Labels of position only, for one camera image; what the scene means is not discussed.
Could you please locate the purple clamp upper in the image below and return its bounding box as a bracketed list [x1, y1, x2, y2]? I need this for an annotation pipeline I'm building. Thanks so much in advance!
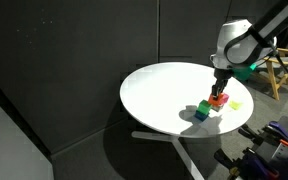
[238, 121, 288, 147]

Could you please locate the black perforated mounting board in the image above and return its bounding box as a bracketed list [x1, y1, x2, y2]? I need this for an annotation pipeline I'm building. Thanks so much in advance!
[250, 115, 288, 180]

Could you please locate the orange block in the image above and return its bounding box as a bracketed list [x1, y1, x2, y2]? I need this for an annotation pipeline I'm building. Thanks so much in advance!
[208, 94, 223, 106]

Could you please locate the round white table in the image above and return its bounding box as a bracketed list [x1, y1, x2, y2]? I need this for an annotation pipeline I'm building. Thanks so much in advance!
[120, 62, 254, 180]

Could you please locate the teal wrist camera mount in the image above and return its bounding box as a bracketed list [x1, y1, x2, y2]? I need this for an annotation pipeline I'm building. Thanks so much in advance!
[233, 63, 256, 81]

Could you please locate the purple clamp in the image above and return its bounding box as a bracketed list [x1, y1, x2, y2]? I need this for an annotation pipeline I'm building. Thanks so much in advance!
[214, 148, 280, 180]
[238, 121, 288, 147]

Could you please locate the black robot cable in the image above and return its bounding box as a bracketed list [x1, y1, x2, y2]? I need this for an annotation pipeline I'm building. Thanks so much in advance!
[223, 19, 288, 88]

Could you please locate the magenta block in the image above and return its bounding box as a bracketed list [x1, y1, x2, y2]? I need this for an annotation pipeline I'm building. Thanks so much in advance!
[220, 93, 229, 104]

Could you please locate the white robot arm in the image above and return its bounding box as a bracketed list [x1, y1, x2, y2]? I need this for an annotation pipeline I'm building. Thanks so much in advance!
[210, 0, 288, 99]

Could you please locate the wooden chair with grey seat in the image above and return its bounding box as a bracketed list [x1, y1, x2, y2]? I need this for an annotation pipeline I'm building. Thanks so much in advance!
[252, 48, 288, 100]

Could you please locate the blue block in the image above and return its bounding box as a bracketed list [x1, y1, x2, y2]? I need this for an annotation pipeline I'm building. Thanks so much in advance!
[195, 111, 208, 121]

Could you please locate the yellow-green block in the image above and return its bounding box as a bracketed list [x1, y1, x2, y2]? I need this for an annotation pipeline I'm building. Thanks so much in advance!
[229, 101, 242, 110]

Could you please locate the grey block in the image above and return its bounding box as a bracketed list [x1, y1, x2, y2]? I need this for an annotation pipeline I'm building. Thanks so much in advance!
[212, 105, 224, 112]

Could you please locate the purple clamp lower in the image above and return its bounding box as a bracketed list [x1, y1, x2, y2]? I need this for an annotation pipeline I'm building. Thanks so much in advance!
[214, 148, 280, 180]

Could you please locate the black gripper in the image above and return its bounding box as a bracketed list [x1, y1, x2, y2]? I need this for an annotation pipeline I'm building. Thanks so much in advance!
[211, 69, 234, 98]

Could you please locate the green block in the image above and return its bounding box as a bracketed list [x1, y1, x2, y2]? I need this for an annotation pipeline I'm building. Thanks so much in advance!
[197, 100, 212, 115]

